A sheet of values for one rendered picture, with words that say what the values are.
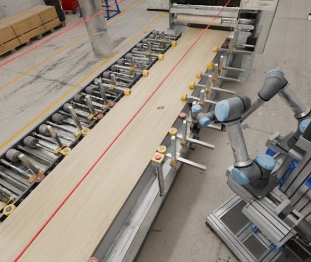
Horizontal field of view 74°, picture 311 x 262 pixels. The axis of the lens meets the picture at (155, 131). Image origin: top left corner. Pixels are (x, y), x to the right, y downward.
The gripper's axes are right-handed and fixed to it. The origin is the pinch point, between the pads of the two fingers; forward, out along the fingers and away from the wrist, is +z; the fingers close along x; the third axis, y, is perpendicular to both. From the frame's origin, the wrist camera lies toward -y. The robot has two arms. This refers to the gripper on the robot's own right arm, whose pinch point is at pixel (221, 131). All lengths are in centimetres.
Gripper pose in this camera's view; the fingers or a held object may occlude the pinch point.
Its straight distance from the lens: 217.9
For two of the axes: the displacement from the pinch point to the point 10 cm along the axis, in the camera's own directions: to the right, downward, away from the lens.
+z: 0.8, 7.0, 7.1
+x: 4.5, -6.6, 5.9
